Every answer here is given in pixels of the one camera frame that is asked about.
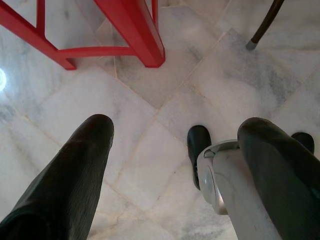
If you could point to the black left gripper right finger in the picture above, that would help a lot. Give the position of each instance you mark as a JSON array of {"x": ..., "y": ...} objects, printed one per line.
[{"x": 280, "y": 180}]

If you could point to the black robot foot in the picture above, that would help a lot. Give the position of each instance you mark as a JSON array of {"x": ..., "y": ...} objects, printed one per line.
[
  {"x": 303, "y": 141},
  {"x": 198, "y": 142}
]

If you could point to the black robot right foot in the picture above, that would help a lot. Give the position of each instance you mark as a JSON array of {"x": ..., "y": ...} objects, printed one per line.
[{"x": 303, "y": 141}]

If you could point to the black robot left foot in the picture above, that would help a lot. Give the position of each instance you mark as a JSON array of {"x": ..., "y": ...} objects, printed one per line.
[{"x": 198, "y": 142}]

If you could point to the red plastic stool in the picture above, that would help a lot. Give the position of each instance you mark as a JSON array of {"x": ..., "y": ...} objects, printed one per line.
[{"x": 140, "y": 30}]

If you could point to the dark chair leg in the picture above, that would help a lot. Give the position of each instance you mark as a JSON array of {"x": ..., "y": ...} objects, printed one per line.
[{"x": 266, "y": 21}]

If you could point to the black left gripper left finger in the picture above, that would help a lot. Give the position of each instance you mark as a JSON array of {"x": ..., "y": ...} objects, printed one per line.
[{"x": 70, "y": 180}]

